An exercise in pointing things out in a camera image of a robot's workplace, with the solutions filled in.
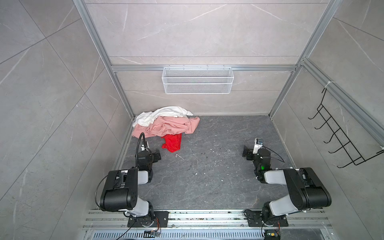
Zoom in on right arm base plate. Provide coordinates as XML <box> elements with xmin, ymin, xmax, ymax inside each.
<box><xmin>243</xmin><ymin>210</ymin><xmax>289</xmax><ymax>228</ymax></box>

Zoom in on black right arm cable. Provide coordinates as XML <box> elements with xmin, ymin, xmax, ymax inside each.
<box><xmin>262</xmin><ymin>146</ymin><xmax>286</xmax><ymax>164</ymax></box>

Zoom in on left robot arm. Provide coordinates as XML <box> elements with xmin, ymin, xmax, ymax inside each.
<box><xmin>96</xmin><ymin>149</ymin><xmax>161</xmax><ymax>220</ymax></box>

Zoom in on red cloth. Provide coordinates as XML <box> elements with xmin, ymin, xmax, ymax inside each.
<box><xmin>162</xmin><ymin>134</ymin><xmax>182</xmax><ymax>153</ymax></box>

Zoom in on white cloth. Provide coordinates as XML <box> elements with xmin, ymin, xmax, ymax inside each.
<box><xmin>132</xmin><ymin>106</ymin><xmax>194</xmax><ymax>127</ymax></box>

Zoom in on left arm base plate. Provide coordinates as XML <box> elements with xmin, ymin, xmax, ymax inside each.
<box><xmin>127</xmin><ymin>211</ymin><xmax>170</xmax><ymax>228</ymax></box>

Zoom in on white wire mesh basket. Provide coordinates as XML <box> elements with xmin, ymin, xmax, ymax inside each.
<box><xmin>162</xmin><ymin>67</ymin><xmax>234</xmax><ymax>95</ymax></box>

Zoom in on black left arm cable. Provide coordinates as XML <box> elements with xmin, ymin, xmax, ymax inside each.
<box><xmin>135</xmin><ymin>132</ymin><xmax>148</xmax><ymax>169</ymax></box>

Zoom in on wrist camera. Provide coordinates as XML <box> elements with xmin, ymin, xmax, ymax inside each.
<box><xmin>141</xmin><ymin>141</ymin><xmax>151</xmax><ymax>152</ymax></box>
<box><xmin>253</xmin><ymin>138</ymin><xmax>264</xmax><ymax>154</ymax></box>

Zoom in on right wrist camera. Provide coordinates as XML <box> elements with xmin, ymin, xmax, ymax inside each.
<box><xmin>253</xmin><ymin>138</ymin><xmax>264</xmax><ymax>154</ymax></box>

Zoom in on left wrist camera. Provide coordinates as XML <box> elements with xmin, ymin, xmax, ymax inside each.
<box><xmin>141</xmin><ymin>141</ymin><xmax>151</xmax><ymax>152</ymax></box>

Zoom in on black wire hook rack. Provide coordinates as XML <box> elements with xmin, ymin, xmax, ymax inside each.
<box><xmin>308</xmin><ymin>88</ymin><xmax>384</xmax><ymax>169</ymax></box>

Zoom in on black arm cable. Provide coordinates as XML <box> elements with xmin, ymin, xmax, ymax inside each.
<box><xmin>135</xmin><ymin>132</ymin><xmax>148</xmax><ymax>169</ymax></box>
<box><xmin>262</xmin><ymin>146</ymin><xmax>286</xmax><ymax>164</ymax></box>

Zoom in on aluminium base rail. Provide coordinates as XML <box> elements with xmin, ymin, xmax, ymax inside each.
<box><xmin>76</xmin><ymin>209</ymin><xmax>338</xmax><ymax>240</ymax></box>

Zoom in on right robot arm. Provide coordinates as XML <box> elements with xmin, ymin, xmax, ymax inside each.
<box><xmin>242</xmin><ymin>146</ymin><xmax>332</xmax><ymax>221</ymax></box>

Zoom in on pink cloth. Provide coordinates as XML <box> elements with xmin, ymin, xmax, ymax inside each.
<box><xmin>132</xmin><ymin>117</ymin><xmax>200</xmax><ymax>138</ymax></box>

